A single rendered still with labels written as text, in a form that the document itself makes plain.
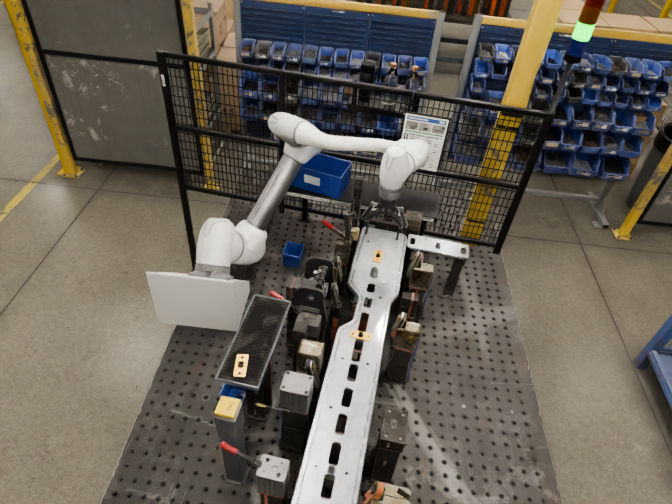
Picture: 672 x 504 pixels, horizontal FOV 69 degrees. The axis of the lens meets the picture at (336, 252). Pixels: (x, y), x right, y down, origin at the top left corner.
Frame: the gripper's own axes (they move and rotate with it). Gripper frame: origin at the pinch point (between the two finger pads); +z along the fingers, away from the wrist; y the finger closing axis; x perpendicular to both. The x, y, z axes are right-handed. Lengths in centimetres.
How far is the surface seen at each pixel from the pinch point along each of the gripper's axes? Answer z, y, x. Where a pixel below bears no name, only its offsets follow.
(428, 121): -28, -11, -54
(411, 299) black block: 14.7, -17.5, 21.4
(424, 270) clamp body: 9.4, -21.0, 7.9
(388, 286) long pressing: 13.6, -7.1, 17.6
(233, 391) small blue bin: 43, 46, 65
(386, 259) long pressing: 13.6, -4.0, 1.0
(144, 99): 37, 196, -149
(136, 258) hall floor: 114, 171, -60
